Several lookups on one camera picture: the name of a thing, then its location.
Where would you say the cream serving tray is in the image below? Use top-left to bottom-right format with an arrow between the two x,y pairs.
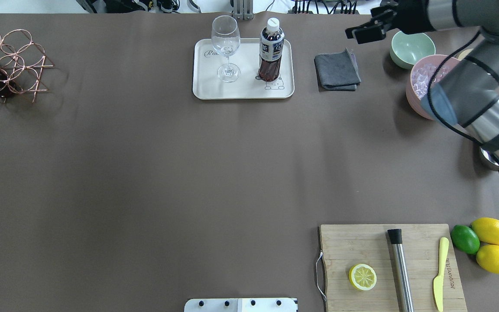
192,38 -> 295,100

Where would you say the green bowl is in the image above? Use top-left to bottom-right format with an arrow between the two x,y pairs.
389,31 -> 436,69

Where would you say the half lemon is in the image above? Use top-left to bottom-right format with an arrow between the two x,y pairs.
348,264 -> 377,291

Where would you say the green lime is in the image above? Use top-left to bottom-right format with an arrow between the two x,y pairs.
450,224 -> 480,255

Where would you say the yellow lemon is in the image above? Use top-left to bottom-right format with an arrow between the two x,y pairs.
476,244 -> 499,274
470,217 -> 499,245

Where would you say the wooden cutting board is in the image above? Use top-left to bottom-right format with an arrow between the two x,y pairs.
319,224 -> 450,312

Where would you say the copper wire bottle basket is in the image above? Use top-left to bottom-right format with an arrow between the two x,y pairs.
0,29 -> 55,104

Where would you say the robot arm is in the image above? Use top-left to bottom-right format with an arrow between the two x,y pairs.
345,0 -> 499,158

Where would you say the pink bowl with ice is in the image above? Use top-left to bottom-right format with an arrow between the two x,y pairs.
406,55 -> 460,120

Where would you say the aluminium frame post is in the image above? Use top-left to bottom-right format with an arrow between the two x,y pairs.
230,0 -> 254,20

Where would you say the clear wine glass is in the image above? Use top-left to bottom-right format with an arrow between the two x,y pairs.
211,15 -> 241,83

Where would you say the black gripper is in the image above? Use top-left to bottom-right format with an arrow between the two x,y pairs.
345,0 -> 435,44

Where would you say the grey folded cloth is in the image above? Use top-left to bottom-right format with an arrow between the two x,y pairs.
314,48 -> 362,91

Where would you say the yellow plastic knife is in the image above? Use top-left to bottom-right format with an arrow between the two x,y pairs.
432,237 -> 449,312

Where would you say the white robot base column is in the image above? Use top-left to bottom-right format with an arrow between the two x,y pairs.
184,297 -> 299,312

